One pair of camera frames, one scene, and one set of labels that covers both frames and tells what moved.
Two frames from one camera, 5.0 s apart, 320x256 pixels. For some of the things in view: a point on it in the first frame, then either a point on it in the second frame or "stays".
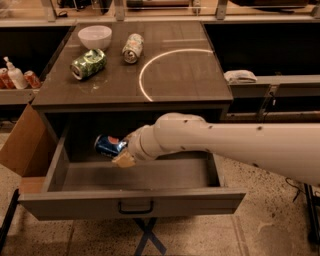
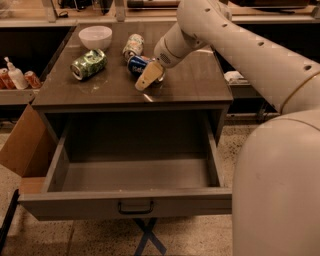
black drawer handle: (136, 211) stays
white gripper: (135, 146) -> (163, 51)
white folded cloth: (239, 77) stays
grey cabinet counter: (146, 67) stays
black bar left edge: (4, 229) stays
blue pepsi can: (109, 146) -> (136, 65)
